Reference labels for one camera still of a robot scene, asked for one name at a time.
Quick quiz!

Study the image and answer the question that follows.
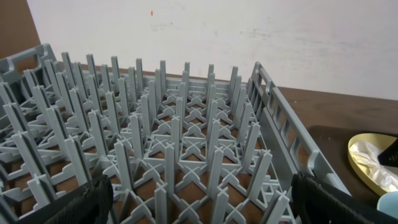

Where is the light blue bowl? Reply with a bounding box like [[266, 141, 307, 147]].
[[376, 191, 398, 219]]

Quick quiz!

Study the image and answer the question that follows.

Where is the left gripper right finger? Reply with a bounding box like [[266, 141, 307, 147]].
[[291, 172, 397, 224]]

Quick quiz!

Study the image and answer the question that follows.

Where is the clear plastic wrapper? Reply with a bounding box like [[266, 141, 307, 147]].
[[348, 140, 397, 195]]

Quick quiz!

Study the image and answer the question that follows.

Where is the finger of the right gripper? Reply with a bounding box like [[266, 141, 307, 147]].
[[377, 146, 397, 167]]

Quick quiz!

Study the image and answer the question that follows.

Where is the brown serving tray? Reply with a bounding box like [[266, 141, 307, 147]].
[[308, 126, 380, 208]]

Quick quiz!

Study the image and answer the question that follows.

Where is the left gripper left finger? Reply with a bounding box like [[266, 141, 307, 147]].
[[15, 174, 114, 224]]

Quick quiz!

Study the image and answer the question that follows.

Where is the grey dishwasher rack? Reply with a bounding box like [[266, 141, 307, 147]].
[[1, 44, 346, 223]]

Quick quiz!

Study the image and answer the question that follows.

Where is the yellow plate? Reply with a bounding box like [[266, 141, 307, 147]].
[[348, 133, 397, 195]]

